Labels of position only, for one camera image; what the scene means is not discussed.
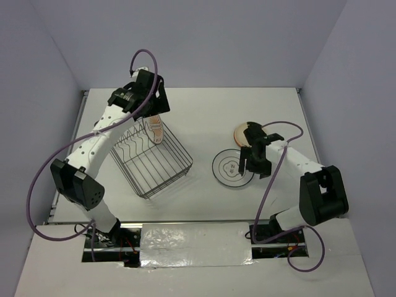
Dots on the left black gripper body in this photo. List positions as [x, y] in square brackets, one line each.
[156, 106]

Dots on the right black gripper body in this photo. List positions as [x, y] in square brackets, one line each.
[257, 164]

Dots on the cream peach plate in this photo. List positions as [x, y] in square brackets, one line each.
[238, 135]

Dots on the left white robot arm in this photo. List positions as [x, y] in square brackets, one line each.
[75, 177]

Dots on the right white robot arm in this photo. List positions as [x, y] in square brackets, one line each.
[322, 194]

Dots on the silver foil sheet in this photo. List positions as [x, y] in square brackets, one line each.
[195, 245]

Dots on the grey wire dish rack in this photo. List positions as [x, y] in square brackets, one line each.
[149, 168]

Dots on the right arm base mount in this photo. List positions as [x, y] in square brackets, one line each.
[278, 248]

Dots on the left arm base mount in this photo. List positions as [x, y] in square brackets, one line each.
[125, 250]

